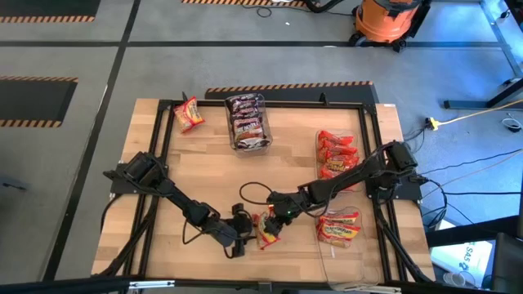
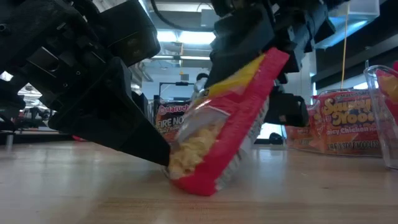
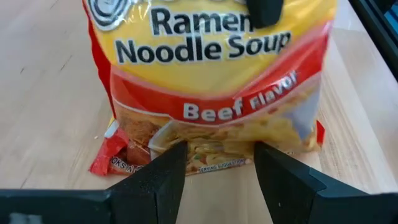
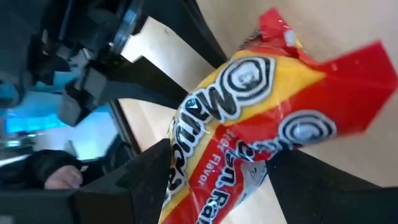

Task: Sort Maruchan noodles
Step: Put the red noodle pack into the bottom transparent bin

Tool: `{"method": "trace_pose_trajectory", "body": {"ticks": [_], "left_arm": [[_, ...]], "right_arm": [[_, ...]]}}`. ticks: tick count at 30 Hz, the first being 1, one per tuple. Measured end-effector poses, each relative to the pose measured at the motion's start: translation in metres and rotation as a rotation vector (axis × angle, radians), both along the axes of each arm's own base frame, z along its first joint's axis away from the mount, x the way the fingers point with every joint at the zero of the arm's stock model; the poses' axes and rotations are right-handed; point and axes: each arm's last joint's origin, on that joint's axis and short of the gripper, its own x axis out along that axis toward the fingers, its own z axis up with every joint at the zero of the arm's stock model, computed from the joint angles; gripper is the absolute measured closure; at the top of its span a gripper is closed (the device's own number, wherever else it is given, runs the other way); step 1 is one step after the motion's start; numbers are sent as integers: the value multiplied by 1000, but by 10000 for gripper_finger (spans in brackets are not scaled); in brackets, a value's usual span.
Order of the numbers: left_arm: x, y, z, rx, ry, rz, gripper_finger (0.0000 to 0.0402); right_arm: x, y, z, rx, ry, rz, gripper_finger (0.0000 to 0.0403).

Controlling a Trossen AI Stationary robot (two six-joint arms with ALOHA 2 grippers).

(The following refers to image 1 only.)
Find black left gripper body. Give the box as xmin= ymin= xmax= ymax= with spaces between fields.
xmin=215 ymin=213 xmax=256 ymax=249

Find black aluminium table frame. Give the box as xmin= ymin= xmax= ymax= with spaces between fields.
xmin=109 ymin=97 xmax=435 ymax=287

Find clear plastic cups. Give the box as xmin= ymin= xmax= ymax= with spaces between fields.
xmin=442 ymin=270 xmax=467 ymax=287

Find clear plastic bin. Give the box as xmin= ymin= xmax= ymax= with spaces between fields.
xmin=223 ymin=92 xmax=274 ymax=159
xmin=313 ymin=205 xmax=382 ymax=287

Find orange shop vacuum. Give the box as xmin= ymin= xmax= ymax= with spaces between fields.
xmin=348 ymin=0 xmax=433 ymax=53

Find black hazard-striped floor mat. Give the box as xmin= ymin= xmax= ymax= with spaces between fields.
xmin=0 ymin=74 xmax=79 ymax=128
xmin=181 ymin=0 xmax=315 ymax=8
xmin=203 ymin=80 xmax=380 ymax=105
xmin=0 ymin=0 xmax=102 ymax=24

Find black Fire Noodle pack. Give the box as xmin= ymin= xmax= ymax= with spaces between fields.
xmin=231 ymin=118 xmax=266 ymax=140
xmin=230 ymin=106 xmax=263 ymax=120
xmin=227 ymin=94 xmax=262 ymax=109
xmin=235 ymin=137 xmax=271 ymax=151

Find red yellow beef ramen pack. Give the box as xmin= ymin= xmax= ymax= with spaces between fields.
xmin=172 ymin=96 xmax=206 ymax=134
xmin=322 ymin=211 xmax=360 ymax=226
xmin=317 ymin=236 xmax=352 ymax=249
xmin=252 ymin=209 xmax=284 ymax=251
xmin=317 ymin=222 xmax=363 ymax=242

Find red snack packets pile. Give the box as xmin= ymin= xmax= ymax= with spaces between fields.
xmin=314 ymin=128 xmax=361 ymax=194

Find black floor cable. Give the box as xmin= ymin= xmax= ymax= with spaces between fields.
xmin=443 ymin=189 xmax=523 ymax=197
xmin=416 ymin=149 xmax=523 ymax=177

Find white coiled cable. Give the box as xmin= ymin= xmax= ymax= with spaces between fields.
xmin=501 ymin=116 xmax=523 ymax=133

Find black desk leg frame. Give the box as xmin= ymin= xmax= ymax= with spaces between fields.
xmin=443 ymin=77 xmax=523 ymax=110

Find white printed paper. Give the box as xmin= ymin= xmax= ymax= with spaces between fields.
xmin=429 ymin=239 xmax=495 ymax=285

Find black chair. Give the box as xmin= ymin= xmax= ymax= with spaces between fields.
xmin=491 ymin=231 xmax=523 ymax=294

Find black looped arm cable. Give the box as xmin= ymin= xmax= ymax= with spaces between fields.
xmin=238 ymin=180 xmax=275 ymax=207

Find black vacuum hose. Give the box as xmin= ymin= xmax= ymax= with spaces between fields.
xmin=304 ymin=0 xmax=348 ymax=14

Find yellow extension cable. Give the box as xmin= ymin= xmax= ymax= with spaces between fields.
xmin=436 ymin=99 xmax=523 ymax=127

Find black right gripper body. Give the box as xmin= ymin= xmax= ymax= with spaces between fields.
xmin=265 ymin=189 xmax=313 ymax=221

